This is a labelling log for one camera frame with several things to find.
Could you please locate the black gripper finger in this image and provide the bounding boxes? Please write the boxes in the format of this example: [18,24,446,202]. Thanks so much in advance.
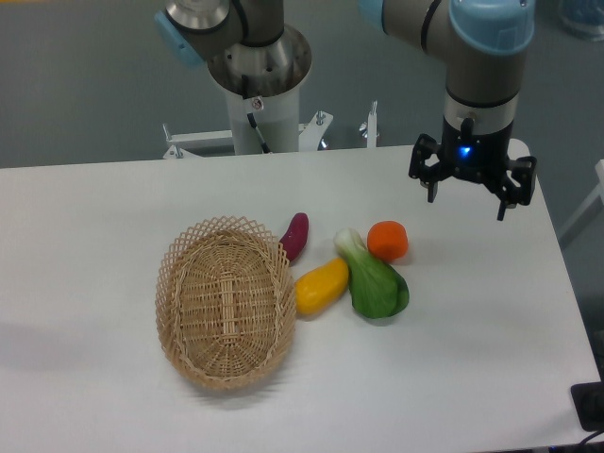
[409,134,454,203]
[493,156,537,221]

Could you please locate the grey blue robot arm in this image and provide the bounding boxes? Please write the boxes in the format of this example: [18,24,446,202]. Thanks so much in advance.
[154,1,536,211]

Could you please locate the blue object top right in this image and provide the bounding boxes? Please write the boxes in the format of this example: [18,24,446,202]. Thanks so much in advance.
[558,0,603,42]

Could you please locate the orange fruit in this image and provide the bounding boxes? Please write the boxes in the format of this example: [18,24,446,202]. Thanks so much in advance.
[367,221,409,262]

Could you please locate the black device at table edge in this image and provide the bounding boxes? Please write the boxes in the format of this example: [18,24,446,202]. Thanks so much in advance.
[570,381,603,432]

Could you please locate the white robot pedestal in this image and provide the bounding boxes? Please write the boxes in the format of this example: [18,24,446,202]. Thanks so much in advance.
[162,25,334,159]

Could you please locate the woven wicker basket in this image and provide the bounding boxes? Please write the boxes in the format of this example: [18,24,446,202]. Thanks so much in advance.
[155,216,296,391]

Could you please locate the yellow mango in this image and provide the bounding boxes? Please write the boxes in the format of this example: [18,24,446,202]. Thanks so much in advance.
[295,258,349,316]

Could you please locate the white frame at right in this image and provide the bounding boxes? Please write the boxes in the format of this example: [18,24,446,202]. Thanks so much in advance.
[558,159,603,249]

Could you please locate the purple sweet potato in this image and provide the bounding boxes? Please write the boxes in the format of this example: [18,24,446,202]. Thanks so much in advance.
[279,212,310,262]

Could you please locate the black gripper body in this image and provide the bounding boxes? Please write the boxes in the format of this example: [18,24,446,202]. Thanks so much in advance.
[438,120,513,185]

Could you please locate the black cable on pedestal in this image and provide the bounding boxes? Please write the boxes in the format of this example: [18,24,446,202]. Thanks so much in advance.
[241,74,273,155]

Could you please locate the green bok choy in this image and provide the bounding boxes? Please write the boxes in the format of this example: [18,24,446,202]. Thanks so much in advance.
[333,227,410,320]

